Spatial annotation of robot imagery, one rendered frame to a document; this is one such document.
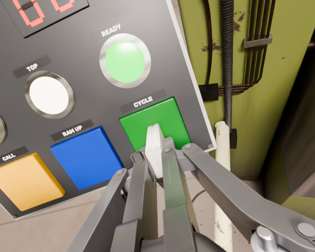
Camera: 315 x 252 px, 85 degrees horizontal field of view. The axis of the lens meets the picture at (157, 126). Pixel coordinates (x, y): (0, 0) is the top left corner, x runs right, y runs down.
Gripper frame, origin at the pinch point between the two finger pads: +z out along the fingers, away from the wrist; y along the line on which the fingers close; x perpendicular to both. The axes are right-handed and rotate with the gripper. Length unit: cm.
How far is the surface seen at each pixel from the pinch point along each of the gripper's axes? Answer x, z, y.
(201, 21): 12.2, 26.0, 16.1
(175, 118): 1.2, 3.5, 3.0
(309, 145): -25.1, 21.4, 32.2
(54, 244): -78, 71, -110
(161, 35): 10.5, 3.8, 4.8
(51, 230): -73, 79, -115
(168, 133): -0.5, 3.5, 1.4
